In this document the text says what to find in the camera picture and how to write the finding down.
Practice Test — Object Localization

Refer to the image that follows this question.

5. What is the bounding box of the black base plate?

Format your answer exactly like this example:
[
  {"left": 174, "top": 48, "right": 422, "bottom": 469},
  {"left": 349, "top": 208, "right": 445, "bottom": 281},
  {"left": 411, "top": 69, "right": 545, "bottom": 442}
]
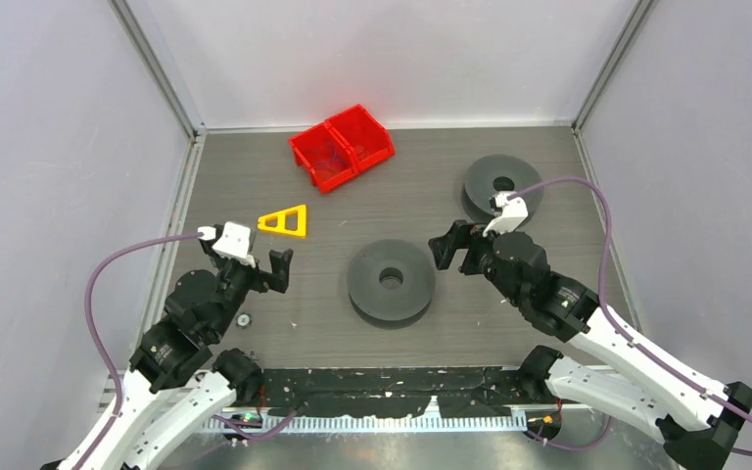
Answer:
[{"left": 246, "top": 366, "right": 558, "bottom": 419}]

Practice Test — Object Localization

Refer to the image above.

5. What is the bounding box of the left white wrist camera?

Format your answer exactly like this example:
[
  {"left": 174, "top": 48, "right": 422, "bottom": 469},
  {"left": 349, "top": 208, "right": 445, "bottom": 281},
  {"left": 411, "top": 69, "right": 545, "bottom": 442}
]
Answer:
[{"left": 198, "top": 221, "right": 257, "bottom": 269}]

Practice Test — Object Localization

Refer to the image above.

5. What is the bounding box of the red bin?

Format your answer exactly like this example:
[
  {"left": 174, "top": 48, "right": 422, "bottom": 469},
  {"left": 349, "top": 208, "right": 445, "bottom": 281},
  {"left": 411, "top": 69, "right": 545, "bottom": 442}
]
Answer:
[
  {"left": 289, "top": 122, "right": 358, "bottom": 194},
  {"left": 325, "top": 104, "right": 396, "bottom": 173}
]

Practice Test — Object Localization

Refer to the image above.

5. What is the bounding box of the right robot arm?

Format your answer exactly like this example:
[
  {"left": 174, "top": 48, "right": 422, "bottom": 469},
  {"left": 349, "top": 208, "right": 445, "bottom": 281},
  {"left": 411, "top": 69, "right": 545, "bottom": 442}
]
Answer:
[{"left": 428, "top": 220, "right": 752, "bottom": 469}]

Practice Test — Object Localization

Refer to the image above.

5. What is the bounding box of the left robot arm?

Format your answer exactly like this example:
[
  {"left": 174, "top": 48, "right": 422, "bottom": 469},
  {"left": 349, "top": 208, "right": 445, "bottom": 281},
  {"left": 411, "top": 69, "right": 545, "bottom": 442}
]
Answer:
[{"left": 46, "top": 221, "right": 294, "bottom": 469}]

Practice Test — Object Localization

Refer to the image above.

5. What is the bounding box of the purple camera cable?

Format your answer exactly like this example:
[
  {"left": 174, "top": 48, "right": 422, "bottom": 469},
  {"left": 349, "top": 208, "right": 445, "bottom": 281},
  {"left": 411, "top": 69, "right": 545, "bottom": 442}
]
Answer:
[
  {"left": 508, "top": 176, "right": 752, "bottom": 460},
  {"left": 70, "top": 233, "right": 204, "bottom": 470}
]

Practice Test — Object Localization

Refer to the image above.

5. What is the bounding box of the left red bin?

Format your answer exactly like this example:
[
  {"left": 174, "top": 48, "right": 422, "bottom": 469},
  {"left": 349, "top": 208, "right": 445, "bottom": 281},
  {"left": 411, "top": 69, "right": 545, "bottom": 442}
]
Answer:
[{"left": 289, "top": 122, "right": 358, "bottom": 194}]

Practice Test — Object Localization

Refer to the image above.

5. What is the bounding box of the right red bin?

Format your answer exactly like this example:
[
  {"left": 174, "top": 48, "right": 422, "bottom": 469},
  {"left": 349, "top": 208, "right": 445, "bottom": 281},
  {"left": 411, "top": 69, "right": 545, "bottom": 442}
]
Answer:
[{"left": 325, "top": 104, "right": 396, "bottom": 173}]

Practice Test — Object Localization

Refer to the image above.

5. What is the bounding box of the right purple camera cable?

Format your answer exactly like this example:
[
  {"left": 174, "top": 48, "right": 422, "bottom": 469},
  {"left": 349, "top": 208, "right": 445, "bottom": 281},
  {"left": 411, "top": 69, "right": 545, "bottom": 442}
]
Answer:
[{"left": 508, "top": 176, "right": 752, "bottom": 460}]

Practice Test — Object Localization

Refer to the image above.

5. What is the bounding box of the small round connector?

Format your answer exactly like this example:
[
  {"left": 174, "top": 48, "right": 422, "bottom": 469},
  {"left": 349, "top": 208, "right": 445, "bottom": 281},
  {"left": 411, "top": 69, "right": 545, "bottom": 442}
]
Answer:
[{"left": 235, "top": 312, "right": 253, "bottom": 329}]

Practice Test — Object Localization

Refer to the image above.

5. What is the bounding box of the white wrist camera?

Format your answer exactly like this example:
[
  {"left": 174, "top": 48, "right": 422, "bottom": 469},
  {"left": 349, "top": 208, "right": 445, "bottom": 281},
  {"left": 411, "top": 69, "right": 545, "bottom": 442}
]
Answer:
[
  {"left": 198, "top": 221, "right": 257, "bottom": 269},
  {"left": 483, "top": 191, "right": 529, "bottom": 237}
]

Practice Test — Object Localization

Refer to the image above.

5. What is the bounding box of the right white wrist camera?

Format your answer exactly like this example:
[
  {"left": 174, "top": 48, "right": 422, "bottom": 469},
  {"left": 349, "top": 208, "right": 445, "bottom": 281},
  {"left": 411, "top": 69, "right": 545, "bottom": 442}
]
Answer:
[{"left": 483, "top": 191, "right": 529, "bottom": 237}]

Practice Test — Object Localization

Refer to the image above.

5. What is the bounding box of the grey slotted cable duct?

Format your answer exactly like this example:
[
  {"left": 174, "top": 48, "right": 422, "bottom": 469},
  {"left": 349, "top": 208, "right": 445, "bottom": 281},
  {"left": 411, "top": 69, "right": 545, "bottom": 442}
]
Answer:
[{"left": 204, "top": 413, "right": 533, "bottom": 435}]

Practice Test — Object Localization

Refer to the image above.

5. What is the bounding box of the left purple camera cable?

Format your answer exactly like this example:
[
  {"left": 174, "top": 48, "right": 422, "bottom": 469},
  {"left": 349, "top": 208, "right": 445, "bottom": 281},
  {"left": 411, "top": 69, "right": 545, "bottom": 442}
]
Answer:
[{"left": 70, "top": 233, "right": 204, "bottom": 470}]

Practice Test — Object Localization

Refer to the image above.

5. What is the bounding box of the yellow triangular plastic piece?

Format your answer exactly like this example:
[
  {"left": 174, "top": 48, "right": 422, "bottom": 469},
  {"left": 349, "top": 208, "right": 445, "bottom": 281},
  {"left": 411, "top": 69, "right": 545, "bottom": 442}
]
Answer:
[{"left": 257, "top": 204, "right": 307, "bottom": 239}]

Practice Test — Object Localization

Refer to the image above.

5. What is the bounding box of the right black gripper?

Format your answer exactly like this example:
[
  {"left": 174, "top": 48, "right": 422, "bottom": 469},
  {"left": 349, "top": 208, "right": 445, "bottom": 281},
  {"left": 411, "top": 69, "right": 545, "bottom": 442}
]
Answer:
[{"left": 428, "top": 219, "right": 524, "bottom": 307}]

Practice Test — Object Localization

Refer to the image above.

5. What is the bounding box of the grey spool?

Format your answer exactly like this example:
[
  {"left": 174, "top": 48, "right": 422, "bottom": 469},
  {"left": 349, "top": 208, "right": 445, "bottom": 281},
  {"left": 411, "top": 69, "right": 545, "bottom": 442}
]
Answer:
[
  {"left": 346, "top": 239, "right": 436, "bottom": 330},
  {"left": 460, "top": 154, "right": 542, "bottom": 223}
]

